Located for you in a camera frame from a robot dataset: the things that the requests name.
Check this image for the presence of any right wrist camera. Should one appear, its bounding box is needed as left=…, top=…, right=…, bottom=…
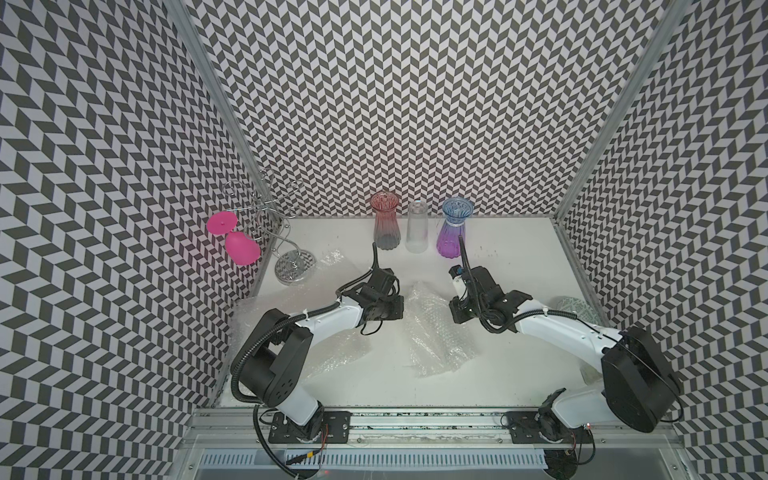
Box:
left=449, top=265, right=467, bottom=299

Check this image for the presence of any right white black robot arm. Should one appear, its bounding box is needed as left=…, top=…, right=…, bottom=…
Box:
left=449, top=265, right=683, bottom=443

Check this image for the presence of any small black-lidded glass jar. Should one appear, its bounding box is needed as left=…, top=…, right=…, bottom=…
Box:
left=580, top=362, right=603, bottom=386

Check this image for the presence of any aluminium front rail frame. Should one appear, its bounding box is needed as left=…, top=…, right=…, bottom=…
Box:
left=167, top=407, right=699, bottom=479

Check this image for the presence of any purple blue tumbler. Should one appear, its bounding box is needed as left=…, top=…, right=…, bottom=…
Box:
left=436, top=197, right=474, bottom=258

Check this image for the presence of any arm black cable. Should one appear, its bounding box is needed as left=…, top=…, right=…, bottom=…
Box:
left=229, top=241, right=385, bottom=480
left=457, top=235, right=685, bottom=480

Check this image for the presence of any pink plastic wine glass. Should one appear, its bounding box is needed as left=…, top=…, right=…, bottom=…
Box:
left=206, top=211, right=262, bottom=266

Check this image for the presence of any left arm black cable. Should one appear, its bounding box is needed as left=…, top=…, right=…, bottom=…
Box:
left=229, top=241, right=385, bottom=480

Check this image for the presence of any chrome wire glass rack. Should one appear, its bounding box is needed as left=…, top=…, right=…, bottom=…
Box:
left=220, top=170, right=318, bottom=286

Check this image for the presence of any green patterned round bowl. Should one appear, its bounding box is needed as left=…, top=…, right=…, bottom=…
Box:
left=550, top=296, right=604, bottom=325

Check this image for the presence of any red black ribbed vase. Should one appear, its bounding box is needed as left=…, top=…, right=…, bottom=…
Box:
left=370, top=191, right=401, bottom=250

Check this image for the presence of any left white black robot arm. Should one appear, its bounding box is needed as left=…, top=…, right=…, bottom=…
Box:
left=230, top=266, right=404, bottom=441

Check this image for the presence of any clear bubble wrap sheet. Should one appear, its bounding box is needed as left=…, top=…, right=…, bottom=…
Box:
left=403, top=282, right=480, bottom=378
left=232, top=250, right=372, bottom=380

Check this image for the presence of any clear ribbed glass vase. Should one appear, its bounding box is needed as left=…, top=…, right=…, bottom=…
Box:
left=406, top=200, right=429, bottom=254

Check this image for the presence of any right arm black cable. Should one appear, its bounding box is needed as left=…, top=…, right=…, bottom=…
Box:
left=457, top=235, right=685, bottom=480

